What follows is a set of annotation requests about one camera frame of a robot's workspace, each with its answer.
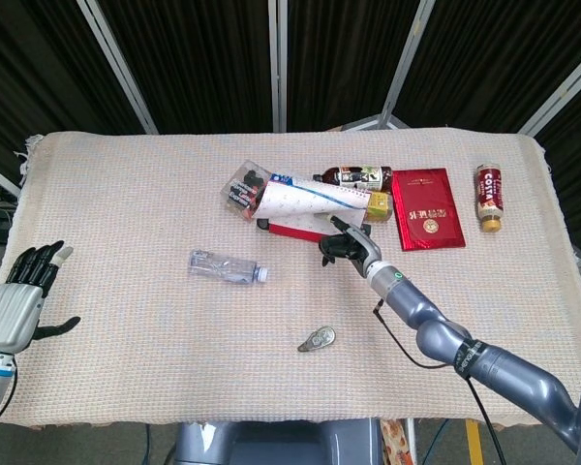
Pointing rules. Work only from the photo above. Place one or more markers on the clear plastic water bottle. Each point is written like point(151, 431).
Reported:
point(225, 268)

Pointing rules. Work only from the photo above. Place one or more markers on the red booklet with gold print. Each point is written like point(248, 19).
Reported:
point(428, 208)

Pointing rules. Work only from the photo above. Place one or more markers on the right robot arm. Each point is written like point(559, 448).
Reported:
point(479, 353)

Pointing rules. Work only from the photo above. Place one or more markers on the folding screen with metal frames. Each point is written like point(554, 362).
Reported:
point(281, 63)

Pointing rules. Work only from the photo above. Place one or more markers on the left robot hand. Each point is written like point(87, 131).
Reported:
point(14, 305)

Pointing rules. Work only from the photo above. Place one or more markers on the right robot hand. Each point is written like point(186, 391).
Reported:
point(351, 244)

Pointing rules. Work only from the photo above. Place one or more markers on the Costa coffee bottle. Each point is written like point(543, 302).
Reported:
point(489, 198)

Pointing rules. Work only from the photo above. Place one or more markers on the clear box with black print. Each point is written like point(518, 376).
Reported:
point(242, 191)

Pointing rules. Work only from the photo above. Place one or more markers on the dark tea bottle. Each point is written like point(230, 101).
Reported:
point(356, 176)

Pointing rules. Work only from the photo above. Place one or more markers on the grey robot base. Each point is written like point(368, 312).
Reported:
point(276, 443)

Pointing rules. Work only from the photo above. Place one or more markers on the white desk calendar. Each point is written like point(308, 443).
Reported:
point(302, 203)

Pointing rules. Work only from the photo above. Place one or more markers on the yellow small box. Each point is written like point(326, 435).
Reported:
point(378, 206)

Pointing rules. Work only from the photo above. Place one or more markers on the beige woven tablecloth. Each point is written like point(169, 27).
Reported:
point(126, 290)

